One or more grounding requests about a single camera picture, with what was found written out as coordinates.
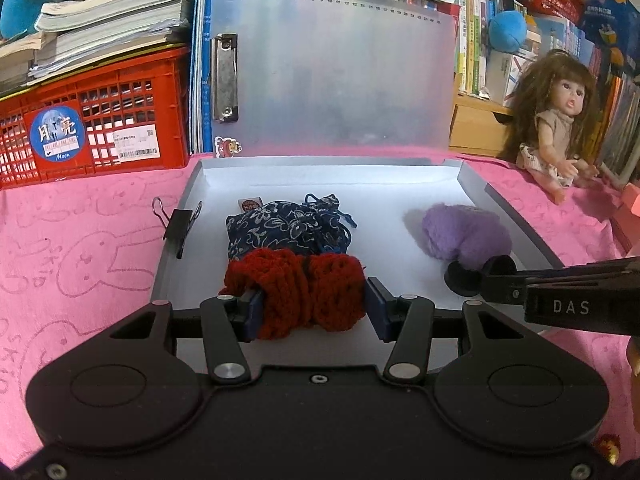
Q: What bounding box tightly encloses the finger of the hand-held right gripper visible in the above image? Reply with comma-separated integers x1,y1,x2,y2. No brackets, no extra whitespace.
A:
481,256,527,306
517,258,640,286

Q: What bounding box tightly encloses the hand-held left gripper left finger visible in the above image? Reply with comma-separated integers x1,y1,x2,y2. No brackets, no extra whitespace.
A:
107,290,266,386

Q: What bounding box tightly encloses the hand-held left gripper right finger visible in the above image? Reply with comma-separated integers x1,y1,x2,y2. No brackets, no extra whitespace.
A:
367,277,528,383

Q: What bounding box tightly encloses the small black cap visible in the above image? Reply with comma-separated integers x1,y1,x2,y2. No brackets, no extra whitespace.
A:
445,255,516,297

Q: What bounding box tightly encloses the red knitted pouch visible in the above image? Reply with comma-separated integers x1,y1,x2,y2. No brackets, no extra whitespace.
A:
218,249,367,341

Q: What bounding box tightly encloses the purple plush toy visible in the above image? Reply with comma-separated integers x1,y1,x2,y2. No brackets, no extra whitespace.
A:
420,202,513,267

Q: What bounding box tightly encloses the blue patterned cloth pouch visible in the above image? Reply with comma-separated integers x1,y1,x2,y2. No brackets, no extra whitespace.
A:
225,194,358,263

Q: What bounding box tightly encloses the grey shallow cardboard box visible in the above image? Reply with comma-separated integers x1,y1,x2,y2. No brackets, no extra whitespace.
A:
152,156,566,376

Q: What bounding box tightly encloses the black binder clip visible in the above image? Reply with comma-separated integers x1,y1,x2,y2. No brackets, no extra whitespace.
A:
151,196,203,260

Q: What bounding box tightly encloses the wooden drawer box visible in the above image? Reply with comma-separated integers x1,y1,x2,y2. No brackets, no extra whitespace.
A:
448,92,516,158

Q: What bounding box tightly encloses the brown-haired doll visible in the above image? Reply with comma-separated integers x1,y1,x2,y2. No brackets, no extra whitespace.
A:
500,49,601,205

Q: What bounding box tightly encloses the cartoon sticker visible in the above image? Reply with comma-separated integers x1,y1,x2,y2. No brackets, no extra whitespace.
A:
214,136,243,158

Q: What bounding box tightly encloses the row of upright books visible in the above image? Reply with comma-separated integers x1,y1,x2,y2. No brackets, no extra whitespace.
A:
452,0,640,183

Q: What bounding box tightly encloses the pink printed towel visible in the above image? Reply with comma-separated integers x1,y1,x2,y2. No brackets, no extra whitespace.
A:
0,152,640,463

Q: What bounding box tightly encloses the red plastic crate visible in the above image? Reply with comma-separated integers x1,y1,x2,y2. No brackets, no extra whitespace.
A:
0,45,193,191

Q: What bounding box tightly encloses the translucent plastic clipboard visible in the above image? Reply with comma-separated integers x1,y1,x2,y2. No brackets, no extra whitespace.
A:
210,0,460,153

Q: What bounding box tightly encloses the blue plush ball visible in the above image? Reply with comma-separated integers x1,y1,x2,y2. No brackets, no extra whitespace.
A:
487,10,527,52

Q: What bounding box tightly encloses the blue printed box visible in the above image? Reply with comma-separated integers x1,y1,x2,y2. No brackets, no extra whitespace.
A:
580,0,640,61

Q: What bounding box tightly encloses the stack of books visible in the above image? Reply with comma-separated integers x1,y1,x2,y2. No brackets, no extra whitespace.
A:
0,0,198,98

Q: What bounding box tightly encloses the blue and white plush toy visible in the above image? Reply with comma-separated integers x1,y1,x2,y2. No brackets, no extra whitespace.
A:
0,0,56,41

